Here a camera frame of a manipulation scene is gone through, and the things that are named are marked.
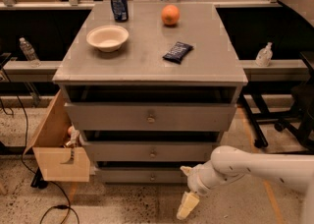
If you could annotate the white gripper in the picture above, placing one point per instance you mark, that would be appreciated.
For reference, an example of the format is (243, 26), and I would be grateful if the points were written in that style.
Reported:
(195, 181)

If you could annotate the grey bottom drawer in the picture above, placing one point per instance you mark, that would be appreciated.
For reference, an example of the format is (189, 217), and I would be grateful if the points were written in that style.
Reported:
(123, 172)

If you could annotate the grey drawer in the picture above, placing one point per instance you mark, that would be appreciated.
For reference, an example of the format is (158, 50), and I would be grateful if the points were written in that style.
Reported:
(149, 146)
(150, 117)
(123, 172)

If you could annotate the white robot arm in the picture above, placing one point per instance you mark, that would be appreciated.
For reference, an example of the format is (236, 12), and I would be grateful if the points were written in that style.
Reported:
(228, 164)

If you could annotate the grey middle drawer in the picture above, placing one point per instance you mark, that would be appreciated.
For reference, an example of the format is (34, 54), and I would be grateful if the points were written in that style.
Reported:
(149, 146)

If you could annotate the grey drawer cabinet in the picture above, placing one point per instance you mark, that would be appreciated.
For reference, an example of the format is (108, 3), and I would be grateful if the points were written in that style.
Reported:
(137, 73)

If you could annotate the grey top drawer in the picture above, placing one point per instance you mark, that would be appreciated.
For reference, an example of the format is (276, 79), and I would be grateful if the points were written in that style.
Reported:
(150, 117)

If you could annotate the items inside cardboard box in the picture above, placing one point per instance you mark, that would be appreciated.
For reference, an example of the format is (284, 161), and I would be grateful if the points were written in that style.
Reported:
(72, 139)

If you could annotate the black office chair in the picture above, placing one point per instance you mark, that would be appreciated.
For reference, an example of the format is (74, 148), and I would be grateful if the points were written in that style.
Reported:
(299, 119)

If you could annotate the dark blue snack packet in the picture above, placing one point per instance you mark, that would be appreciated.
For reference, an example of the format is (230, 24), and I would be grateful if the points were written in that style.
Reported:
(177, 52)

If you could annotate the cardboard box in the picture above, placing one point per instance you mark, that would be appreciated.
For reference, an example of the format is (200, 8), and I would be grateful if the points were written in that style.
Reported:
(56, 161)

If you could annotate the hand sanitizer pump bottle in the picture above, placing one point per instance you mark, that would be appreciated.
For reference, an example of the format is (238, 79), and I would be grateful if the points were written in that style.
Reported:
(264, 56)

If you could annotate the white bowl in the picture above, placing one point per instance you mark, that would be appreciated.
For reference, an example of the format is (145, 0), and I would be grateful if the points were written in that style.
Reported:
(107, 38)

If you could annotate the orange fruit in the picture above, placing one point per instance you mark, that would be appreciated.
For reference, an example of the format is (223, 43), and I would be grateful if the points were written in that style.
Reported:
(170, 15)

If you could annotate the blue soda can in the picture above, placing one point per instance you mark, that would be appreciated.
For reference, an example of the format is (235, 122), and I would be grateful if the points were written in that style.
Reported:
(120, 10)

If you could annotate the clear water bottle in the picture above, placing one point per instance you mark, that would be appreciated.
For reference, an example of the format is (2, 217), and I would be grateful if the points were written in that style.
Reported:
(29, 52)

